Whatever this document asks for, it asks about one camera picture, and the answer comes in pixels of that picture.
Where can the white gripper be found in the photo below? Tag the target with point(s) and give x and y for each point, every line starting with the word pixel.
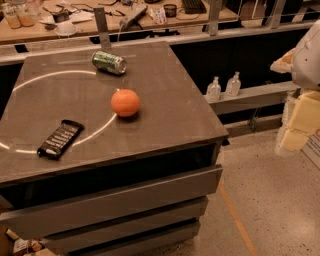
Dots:
pixel 308 63

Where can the orange fruit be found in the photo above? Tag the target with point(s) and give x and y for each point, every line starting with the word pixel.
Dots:
pixel 125 103

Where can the clear sanitizer bottle right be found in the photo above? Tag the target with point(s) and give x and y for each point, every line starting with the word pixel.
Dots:
pixel 233 85

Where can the clear sanitizer bottle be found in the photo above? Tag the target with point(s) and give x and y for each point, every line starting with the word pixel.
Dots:
pixel 213 90
pixel 233 85

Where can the clear sanitizer bottle left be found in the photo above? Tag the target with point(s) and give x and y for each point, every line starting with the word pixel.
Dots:
pixel 213 90

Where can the black keyboard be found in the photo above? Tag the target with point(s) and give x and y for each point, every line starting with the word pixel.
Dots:
pixel 194 7

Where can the black round container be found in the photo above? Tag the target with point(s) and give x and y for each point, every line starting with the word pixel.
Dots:
pixel 170 10

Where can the grey power strip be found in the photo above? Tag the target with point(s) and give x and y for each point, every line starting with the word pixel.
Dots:
pixel 134 15

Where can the green soda can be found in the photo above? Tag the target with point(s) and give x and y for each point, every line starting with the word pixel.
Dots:
pixel 109 62

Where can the grey drawer cabinet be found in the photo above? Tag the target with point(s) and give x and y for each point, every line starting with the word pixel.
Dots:
pixel 115 194

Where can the black snack bar wrapper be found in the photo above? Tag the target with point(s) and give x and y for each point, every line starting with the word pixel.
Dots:
pixel 56 144

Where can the orange-filled jar right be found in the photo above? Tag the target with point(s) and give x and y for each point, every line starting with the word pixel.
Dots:
pixel 24 15

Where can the orange-filled jar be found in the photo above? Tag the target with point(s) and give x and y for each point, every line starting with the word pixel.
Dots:
pixel 24 15
pixel 11 16

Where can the orange-filled jar left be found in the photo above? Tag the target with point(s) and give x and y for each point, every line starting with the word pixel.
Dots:
pixel 11 16

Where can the small box on floor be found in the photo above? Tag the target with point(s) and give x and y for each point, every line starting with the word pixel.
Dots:
pixel 21 246

